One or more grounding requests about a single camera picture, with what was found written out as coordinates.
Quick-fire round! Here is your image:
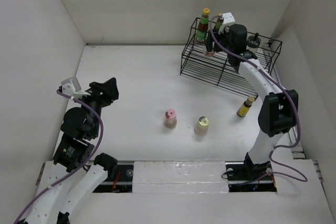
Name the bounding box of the pink cap spice shaker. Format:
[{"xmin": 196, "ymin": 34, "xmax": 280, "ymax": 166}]
[{"xmin": 163, "ymin": 109, "xmax": 177, "ymax": 129}]

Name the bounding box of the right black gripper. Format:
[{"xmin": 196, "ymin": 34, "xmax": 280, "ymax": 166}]
[{"xmin": 204, "ymin": 26, "xmax": 234, "ymax": 54}]

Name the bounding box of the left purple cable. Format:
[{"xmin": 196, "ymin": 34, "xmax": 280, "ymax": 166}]
[{"xmin": 13, "ymin": 90, "xmax": 104, "ymax": 224}]

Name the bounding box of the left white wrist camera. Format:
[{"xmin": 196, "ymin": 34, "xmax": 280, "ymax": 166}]
[{"xmin": 61, "ymin": 77, "xmax": 81, "ymax": 96}]

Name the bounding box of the green label sauce bottle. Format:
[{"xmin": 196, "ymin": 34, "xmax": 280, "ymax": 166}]
[{"xmin": 196, "ymin": 8, "xmax": 210, "ymax": 44}]

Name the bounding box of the small yellow brown bottle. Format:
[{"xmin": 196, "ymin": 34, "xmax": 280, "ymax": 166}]
[{"xmin": 237, "ymin": 97, "xmax": 255, "ymax": 118}]

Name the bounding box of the white lid glass jar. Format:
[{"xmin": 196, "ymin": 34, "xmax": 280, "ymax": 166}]
[{"xmin": 203, "ymin": 46, "xmax": 215, "ymax": 58}]

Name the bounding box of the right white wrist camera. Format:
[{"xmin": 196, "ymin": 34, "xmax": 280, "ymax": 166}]
[{"xmin": 218, "ymin": 12, "xmax": 235, "ymax": 34}]

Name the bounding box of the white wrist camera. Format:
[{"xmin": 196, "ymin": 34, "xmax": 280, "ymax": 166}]
[
  {"xmin": 218, "ymin": 12, "xmax": 235, "ymax": 34},
  {"xmin": 61, "ymin": 77, "xmax": 81, "ymax": 96}
]

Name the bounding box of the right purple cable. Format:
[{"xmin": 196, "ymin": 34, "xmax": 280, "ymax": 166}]
[{"xmin": 208, "ymin": 15, "xmax": 308, "ymax": 186}]

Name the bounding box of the yellow cap spice shaker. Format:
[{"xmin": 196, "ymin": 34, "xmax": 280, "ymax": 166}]
[{"xmin": 194, "ymin": 116, "xmax": 209, "ymax": 136}]

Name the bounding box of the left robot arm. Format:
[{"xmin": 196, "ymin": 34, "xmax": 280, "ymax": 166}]
[{"xmin": 14, "ymin": 77, "xmax": 119, "ymax": 223}]

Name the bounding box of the red green sauce bottle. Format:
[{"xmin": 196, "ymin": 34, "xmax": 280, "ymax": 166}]
[{"xmin": 213, "ymin": 13, "xmax": 224, "ymax": 31}]

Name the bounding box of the black wire rack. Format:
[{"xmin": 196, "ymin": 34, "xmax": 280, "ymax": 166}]
[{"xmin": 179, "ymin": 18, "xmax": 283, "ymax": 97}]

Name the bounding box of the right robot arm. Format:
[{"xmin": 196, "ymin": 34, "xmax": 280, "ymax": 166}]
[{"xmin": 205, "ymin": 24, "xmax": 300, "ymax": 184}]

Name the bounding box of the black mounting rail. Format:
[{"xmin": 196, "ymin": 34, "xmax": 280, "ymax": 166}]
[{"xmin": 94, "ymin": 161, "xmax": 277, "ymax": 194}]

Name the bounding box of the black cap spice shaker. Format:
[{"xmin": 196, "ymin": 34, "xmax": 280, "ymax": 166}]
[{"xmin": 246, "ymin": 33, "xmax": 261, "ymax": 54}]

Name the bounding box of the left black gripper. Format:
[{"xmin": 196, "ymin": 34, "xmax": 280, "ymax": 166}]
[{"xmin": 75, "ymin": 77, "xmax": 119, "ymax": 136}]

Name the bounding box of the purple cable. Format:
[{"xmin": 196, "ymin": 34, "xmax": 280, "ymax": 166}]
[
  {"xmin": 13, "ymin": 90, "xmax": 104, "ymax": 224},
  {"xmin": 208, "ymin": 15, "xmax": 308, "ymax": 186}
]

